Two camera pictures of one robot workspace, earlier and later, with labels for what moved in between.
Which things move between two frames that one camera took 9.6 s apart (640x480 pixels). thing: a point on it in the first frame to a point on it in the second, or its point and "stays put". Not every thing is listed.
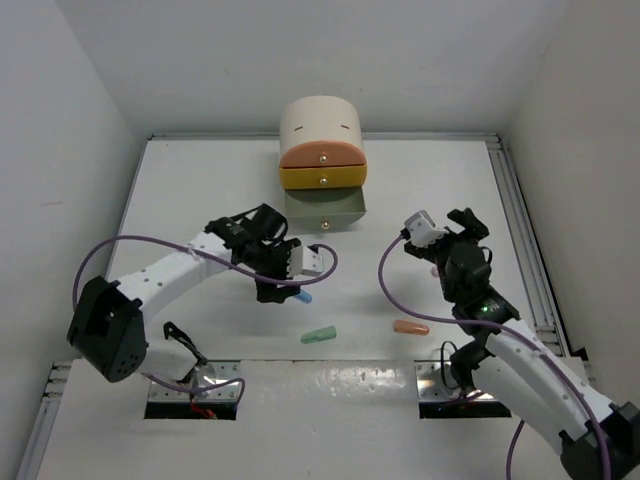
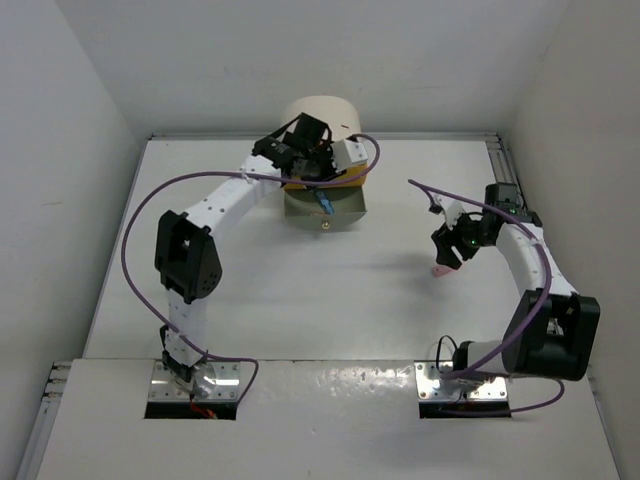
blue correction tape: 304,297 to 325,203
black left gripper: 283,249 to 330,172
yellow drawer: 323,177 stays put
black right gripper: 464,220 to 444,239
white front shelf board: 296,420 stays put
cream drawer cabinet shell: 320,118 stays put
